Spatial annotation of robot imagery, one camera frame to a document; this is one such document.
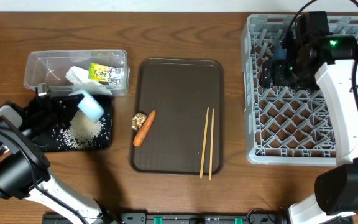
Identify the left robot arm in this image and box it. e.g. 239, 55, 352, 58
0, 93, 120, 223

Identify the light blue bowl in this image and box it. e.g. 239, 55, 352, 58
69, 90, 104, 123

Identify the grey dishwasher rack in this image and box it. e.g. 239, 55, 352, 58
241, 14, 358, 166

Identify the spilled white rice pile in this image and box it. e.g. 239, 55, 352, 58
52, 110, 111, 151

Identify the orange carrot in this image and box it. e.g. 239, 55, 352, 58
133, 110, 157, 147

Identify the clear plastic bin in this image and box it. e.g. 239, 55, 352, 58
24, 49, 130, 96

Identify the brown serving tray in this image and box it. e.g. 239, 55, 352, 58
129, 58, 224, 175

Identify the white tissue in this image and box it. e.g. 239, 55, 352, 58
65, 66, 112, 96

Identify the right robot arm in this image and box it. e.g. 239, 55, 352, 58
260, 8, 358, 223

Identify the black plastic bin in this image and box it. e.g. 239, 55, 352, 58
32, 95, 112, 152

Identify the brown food scrap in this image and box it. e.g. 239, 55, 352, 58
132, 113, 147, 131

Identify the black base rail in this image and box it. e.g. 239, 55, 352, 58
42, 207, 291, 224

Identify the yellow green snack wrapper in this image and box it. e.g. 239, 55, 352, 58
88, 63, 126, 85

